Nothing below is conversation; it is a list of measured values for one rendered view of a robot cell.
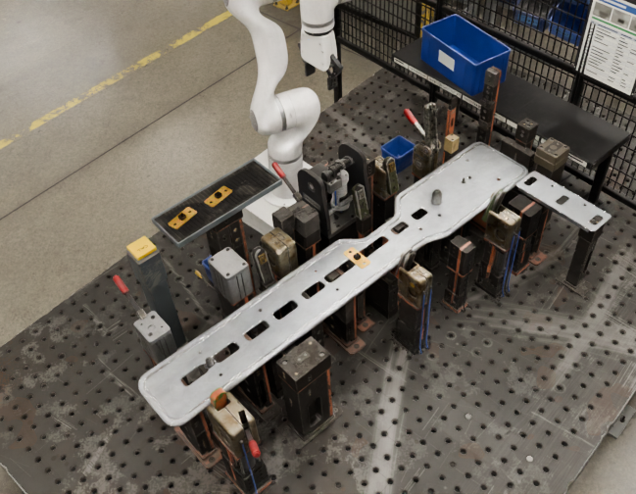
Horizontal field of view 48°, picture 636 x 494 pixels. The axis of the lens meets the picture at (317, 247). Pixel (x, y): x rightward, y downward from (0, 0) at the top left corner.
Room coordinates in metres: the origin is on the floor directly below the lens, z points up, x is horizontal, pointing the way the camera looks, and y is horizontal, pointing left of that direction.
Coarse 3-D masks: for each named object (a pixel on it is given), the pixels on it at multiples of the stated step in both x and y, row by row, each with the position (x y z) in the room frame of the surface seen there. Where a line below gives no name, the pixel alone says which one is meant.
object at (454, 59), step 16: (432, 32) 2.35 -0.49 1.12; (448, 32) 2.38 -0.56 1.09; (464, 32) 2.35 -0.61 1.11; (480, 32) 2.27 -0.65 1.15; (432, 48) 2.26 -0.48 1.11; (448, 48) 2.19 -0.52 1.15; (464, 48) 2.34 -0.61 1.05; (480, 48) 2.27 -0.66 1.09; (496, 48) 2.20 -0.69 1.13; (432, 64) 2.26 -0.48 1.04; (448, 64) 2.18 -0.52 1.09; (464, 64) 2.11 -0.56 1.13; (480, 64) 2.07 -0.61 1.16; (496, 64) 2.11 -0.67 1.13; (464, 80) 2.10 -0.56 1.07; (480, 80) 2.07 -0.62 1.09
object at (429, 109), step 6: (426, 108) 1.77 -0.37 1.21; (432, 108) 1.78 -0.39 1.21; (438, 108) 1.76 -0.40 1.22; (426, 114) 1.77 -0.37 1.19; (432, 114) 1.79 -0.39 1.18; (438, 114) 1.76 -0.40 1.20; (426, 120) 1.77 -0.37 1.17; (432, 120) 1.79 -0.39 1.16; (426, 126) 1.77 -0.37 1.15; (432, 126) 1.78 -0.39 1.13; (426, 132) 1.77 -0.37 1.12; (432, 132) 1.78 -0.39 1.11; (426, 138) 1.77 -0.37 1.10; (432, 138) 1.77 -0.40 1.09; (426, 144) 1.76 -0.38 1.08
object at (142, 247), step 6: (138, 240) 1.36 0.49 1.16; (144, 240) 1.36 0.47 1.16; (126, 246) 1.34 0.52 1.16; (132, 246) 1.34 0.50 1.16; (138, 246) 1.34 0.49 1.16; (144, 246) 1.34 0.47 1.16; (150, 246) 1.33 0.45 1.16; (132, 252) 1.32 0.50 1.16; (138, 252) 1.32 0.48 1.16; (144, 252) 1.31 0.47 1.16; (150, 252) 1.32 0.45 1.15; (138, 258) 1.30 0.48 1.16
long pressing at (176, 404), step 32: (448, 160) 1.77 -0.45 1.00; (480, 160) 1.76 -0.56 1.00; (512, 160) 1.75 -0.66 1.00; (416, 192) 1.63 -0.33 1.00; (448, 192) 1.62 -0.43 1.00; (480, 192) 1.61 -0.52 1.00; (384, 224) 1.50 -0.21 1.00; (416, 224) 1.49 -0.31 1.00; (448, 224) 1.48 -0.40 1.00; (320, 256) 1.39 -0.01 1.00; (384, 256) 1.37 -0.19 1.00; (288, 288) 1.28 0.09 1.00; (352, 288) 1.26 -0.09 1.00; (224, 320) 1.18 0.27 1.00; (256, 320) 1.18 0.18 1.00; (288, 320) 1.17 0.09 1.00; (320, 320) 1.16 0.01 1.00; (192, 352) 1.09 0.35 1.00; (256, 352) 1.07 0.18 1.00; (160, 384) 1.00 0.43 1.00; (192, 384) 0.99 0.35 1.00; (224, 384) 0.98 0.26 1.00; (160, 416) 0.91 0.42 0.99; (192, 416) 0.90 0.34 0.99
